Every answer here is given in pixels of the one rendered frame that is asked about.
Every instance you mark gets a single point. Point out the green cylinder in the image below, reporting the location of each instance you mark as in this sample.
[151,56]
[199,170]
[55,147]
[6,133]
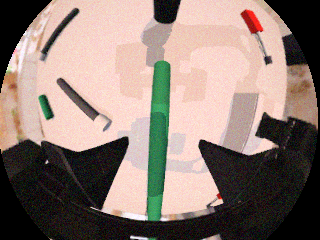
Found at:
[48,114]

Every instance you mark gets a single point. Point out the green cylindrical pipe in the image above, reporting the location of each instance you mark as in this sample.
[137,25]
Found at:
[158,138]

